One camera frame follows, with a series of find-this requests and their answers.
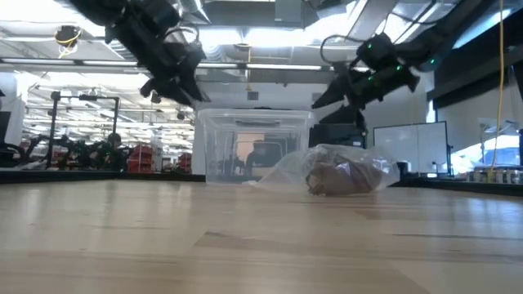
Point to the person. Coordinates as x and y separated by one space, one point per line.
261 159
114 153

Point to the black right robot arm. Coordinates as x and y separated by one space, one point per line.
441 36

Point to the whiteboard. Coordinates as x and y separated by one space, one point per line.
408 147

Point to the clear plastic bag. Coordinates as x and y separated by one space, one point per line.
286 175

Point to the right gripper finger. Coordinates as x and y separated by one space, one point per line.
337 94
347 115

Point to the long ceiling light strip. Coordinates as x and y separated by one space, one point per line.
282 66

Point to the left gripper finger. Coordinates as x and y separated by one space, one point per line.
177 94
192 77

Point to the black gantry stand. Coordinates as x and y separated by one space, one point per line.
53 122

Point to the brown elastic bandage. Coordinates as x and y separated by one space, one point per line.
347 177

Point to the red tool cart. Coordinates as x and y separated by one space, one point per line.
141 159
185 163

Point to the clear plastic storage box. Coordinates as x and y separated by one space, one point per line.
229 143

